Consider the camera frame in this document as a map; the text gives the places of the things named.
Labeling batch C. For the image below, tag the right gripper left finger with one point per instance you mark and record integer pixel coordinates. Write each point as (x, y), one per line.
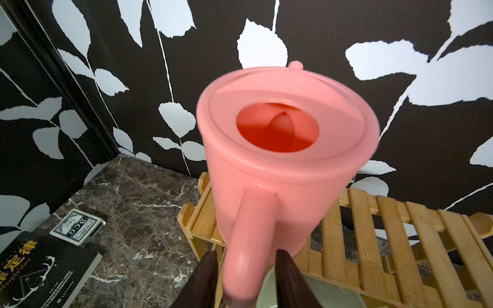
(200, 290)

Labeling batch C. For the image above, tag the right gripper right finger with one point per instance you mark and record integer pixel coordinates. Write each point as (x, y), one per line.
(291, 288)

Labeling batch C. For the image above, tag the green watering can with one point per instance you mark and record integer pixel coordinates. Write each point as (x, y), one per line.
(327, 294)

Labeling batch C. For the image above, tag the wooden slatted shelf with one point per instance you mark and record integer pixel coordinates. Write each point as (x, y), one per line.
(397, 254)

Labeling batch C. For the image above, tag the pink watering can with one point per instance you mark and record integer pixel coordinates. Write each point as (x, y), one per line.
(281, 144)

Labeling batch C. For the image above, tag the playing card box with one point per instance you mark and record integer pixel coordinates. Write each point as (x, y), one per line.
(78, 227)

